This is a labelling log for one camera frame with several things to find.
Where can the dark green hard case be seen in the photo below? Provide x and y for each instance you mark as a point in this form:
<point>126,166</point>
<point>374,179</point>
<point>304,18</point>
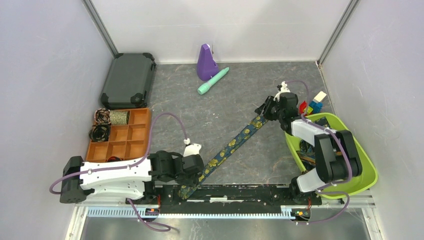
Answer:
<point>129,81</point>

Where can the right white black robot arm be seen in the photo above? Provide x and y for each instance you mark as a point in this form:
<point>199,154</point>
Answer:
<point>328,170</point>

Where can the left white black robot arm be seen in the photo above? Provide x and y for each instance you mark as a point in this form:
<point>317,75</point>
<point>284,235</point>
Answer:
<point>129,180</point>

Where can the rolled orange black tie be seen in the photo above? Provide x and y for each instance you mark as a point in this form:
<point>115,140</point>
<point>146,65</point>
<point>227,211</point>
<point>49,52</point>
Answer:
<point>113,159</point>

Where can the blue yellow floral tie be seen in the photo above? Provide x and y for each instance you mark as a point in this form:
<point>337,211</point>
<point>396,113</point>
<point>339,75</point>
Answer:
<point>245,134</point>

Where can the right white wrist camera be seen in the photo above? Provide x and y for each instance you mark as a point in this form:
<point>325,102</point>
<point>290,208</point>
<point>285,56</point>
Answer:
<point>282,88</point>

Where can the orange compartment tray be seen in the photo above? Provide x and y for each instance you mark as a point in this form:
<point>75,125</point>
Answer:
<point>125,141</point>

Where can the purple metronome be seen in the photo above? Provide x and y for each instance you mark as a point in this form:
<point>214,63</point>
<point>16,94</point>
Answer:
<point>206,67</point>

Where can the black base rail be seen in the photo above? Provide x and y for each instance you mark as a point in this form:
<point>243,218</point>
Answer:
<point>227,199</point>

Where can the rolled black patterned tie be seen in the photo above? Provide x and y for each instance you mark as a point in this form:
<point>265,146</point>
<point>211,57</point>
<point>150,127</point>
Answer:
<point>99,133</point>

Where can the pile of patterned ties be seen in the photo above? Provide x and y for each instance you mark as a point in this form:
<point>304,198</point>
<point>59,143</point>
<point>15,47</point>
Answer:
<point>308,152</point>

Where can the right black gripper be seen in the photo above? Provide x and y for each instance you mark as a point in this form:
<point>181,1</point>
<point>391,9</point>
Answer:
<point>269,102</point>

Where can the rolled pink brown tie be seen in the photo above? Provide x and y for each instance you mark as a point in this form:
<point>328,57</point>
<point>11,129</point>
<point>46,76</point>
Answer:
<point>102,117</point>

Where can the rolled olive speckled tie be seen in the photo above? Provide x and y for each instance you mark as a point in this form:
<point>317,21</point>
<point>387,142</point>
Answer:
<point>118,118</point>

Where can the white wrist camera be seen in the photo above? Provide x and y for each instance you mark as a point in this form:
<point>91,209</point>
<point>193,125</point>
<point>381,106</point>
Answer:
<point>191,148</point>
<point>282,88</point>

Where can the lime green plastic bin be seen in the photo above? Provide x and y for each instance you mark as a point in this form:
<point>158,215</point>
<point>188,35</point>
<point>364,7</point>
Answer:
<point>358,184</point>

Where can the colourful toy block stack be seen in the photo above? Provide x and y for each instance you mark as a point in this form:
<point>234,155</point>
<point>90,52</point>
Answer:
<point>314,106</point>

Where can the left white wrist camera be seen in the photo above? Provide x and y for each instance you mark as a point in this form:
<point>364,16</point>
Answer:
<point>191,148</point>

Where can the teal cylindrical pen tool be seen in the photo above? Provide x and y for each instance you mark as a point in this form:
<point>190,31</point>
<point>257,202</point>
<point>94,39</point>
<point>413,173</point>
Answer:
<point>205,87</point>

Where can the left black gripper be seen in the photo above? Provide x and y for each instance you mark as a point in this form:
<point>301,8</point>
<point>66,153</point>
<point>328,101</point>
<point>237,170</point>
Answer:
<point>191,181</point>

